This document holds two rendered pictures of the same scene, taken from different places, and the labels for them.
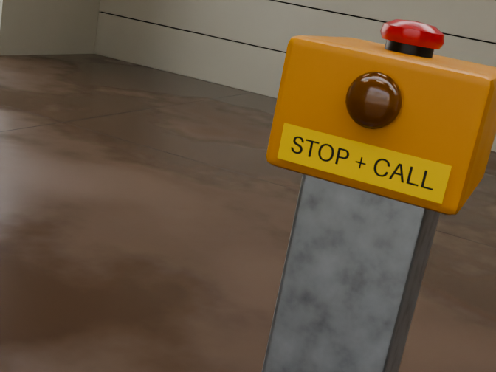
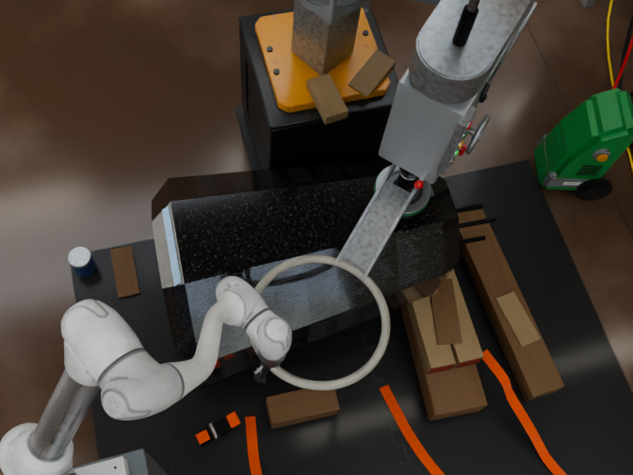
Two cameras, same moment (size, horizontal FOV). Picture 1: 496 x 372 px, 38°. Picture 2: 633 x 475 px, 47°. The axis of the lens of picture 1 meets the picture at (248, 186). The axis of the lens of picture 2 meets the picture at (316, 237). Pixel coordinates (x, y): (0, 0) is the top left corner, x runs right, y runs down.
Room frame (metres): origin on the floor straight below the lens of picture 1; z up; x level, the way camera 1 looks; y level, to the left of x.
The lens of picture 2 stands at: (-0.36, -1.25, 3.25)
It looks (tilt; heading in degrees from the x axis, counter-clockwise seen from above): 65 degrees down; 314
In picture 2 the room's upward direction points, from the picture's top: 10 degrees clockwise
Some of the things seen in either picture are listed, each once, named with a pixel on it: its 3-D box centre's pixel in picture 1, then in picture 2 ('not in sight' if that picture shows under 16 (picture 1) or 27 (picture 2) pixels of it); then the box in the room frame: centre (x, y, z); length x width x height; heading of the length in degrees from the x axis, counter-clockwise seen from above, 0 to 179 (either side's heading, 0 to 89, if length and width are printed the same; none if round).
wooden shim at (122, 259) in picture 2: not in sight; (124, 271); (1.06, -1.49, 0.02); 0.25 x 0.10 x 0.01; 158
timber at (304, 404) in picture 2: not in sight; (301, 405); (0.05, -1.78, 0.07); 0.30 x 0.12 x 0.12; 66
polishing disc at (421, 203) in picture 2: not in sight; (402, 188); (0.39, -2.46, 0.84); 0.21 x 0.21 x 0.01
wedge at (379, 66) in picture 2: not in sight; (371, 73); (0.90, -2.72, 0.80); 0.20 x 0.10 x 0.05; 106
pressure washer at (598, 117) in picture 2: not in sight; (601, 125); (0.23, -3.67, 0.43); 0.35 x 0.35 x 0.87; 53
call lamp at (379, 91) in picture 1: (373, 100); not in sight; (0.40, -0.06, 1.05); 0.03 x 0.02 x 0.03; 68
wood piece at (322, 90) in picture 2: not in sight; (327, 98); (0.90, -2.49, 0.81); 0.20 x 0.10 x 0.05; 166
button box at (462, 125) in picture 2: not in sight; (455, 141); (0.26, -2.44, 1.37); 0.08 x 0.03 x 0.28; 113
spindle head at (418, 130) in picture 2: not in sight; (440, 101); (0.42, -2.53, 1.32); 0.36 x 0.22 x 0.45; 113
